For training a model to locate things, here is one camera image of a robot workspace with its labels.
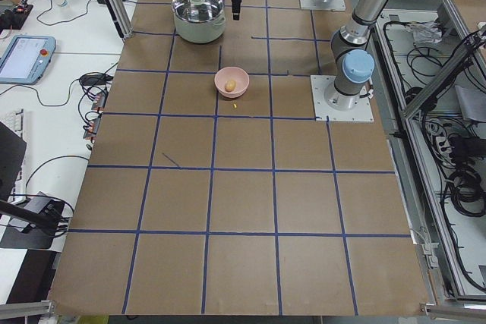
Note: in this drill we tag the glass pot lid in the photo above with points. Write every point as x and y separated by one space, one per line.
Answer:
197 11

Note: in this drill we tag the brown egg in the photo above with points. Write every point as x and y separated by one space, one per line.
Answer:
230 86

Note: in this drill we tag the pale green cooking pot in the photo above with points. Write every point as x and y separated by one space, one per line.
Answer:
203 32

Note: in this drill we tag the pink bowl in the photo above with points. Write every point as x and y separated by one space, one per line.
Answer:
232 73

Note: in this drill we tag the black power adapter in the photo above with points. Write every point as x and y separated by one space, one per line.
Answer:
95 79

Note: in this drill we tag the crumpled white paper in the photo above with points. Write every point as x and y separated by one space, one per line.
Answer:
427 32

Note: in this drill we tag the brown paper table mat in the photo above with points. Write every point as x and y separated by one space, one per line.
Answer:
190 206

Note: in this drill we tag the black electronics box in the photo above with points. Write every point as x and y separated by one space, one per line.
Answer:
14 19

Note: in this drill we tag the blue teach pendant near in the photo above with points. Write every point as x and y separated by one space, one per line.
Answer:
26 59

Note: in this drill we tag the black monitor stand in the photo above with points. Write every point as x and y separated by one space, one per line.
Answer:
39 220

